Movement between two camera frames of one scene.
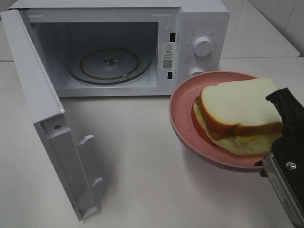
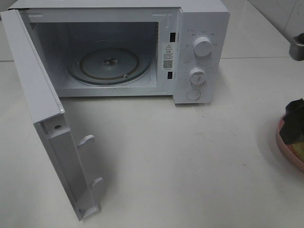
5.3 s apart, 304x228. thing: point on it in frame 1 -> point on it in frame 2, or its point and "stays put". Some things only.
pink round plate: [182, 96] -> [287, 147]
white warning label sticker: [168, 56] stays put
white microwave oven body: [128, 48] stays put
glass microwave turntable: [109, 66] stays put
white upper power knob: [202, 46] stays put
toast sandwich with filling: [236, 117] -> [299, 148]
